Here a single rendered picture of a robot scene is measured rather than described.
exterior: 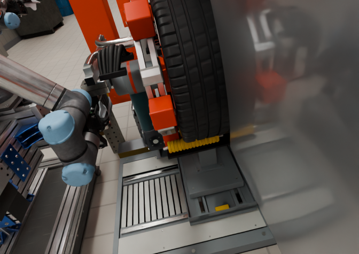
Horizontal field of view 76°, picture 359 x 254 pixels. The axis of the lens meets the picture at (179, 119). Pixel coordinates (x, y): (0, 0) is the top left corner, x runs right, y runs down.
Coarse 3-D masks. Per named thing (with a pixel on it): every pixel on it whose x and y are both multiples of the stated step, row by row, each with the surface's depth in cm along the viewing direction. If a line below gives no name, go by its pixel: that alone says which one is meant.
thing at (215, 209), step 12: (180, 168) 148; (228, 192) 128; (240, 192) 125; (192, 204) 126; (204, 204) 123; (216, 204) 124; (228, 204) 122; (240, 204) 119; (252, 204) 119; (192, 216) 121; (204, 216) 119; (216, 216) 121; (228, 216) 122
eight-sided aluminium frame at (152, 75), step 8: (152, 40) 74; (136, 48) 74; (152, 48) 74; (152, 56) 74; (144, 64) 73; (144, 72) 73; (152, 72) 73; (160, 72) 73; (144, 80) 73; (152, 80) 74; (160, 80) 74; (160, 88) 76; (152, 96) 77; (168, 128) 86
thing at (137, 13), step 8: (144, 0) 68; (128, 8) 67; (136, 8) 67; (144, 8) 67; (128, 16) 66; (136, 16) 66; (144, 16) 66; (128, 24) 67; (136, 24) 67; (144, 24) 68; (152, 24) 69; (136, 32) 71; (144, 32) 71; (152, 32) 72; (136, 40) 74
